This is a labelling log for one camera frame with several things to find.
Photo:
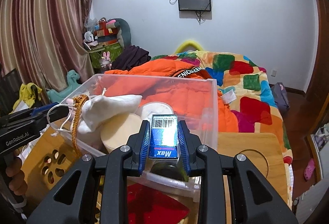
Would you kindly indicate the pale pink round case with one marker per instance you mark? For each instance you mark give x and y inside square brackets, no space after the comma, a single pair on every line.
[156,108]

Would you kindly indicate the white wall outlet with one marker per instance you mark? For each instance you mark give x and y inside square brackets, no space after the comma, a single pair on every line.
[273,72]

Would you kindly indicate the teal plush dinosaur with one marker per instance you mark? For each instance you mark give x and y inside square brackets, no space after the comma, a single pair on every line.
[66,85]

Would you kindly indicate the small blue cardboard box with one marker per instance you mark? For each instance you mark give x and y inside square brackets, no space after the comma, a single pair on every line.
[163,136]

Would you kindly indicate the brown pink curtain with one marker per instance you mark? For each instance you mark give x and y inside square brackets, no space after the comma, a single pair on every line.
[38,33]

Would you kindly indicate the grey bag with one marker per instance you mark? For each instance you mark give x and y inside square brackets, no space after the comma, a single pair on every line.
[280,95]

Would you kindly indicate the pink slipper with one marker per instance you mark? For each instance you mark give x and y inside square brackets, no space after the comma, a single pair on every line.
[309,168]

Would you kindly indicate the dark round object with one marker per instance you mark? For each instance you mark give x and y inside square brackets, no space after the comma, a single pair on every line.
[167,171]

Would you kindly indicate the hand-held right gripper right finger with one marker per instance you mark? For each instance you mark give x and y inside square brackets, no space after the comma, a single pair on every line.
[183,146]

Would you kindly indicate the pink rabbit toy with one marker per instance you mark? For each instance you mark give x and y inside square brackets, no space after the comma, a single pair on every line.
[106,60]

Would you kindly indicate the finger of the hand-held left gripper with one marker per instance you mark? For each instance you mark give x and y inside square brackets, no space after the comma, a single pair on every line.
[54,117]
[43,109]

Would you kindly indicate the brown wooden door frame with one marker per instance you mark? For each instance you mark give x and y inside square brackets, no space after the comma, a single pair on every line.
[320,46]

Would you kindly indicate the clear plastic storage box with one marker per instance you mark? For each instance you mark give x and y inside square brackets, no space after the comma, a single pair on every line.
[208,121]

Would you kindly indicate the yellow cloth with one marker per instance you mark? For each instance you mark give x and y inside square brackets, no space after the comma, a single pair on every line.
[27,92]

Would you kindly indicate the grey plush pillow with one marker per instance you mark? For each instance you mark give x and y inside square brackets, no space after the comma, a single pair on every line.
[124,31]

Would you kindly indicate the cream tape roll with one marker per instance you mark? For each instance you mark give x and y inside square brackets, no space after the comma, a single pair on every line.
[118,134]

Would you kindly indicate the green cardboard box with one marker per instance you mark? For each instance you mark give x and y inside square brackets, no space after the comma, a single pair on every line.
[113,49]

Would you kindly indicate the person's left hand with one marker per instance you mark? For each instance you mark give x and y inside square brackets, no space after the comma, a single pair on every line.
[18,180]

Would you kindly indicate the colourful patchwork blanket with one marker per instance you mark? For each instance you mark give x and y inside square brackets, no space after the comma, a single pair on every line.
[246,85]

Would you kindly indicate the orange jacket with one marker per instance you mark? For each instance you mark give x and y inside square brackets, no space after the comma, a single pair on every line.
[164,67]

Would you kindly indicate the small black wall monitor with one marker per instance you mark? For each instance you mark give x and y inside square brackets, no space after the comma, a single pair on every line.
[194,0]

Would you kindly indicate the wooden desk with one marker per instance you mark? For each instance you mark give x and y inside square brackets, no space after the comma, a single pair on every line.
[244,146]

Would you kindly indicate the dark purple cloth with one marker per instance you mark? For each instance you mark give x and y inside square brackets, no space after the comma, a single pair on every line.
[131,56]

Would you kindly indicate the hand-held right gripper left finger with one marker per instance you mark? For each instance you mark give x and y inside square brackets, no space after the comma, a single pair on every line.
[145,146]

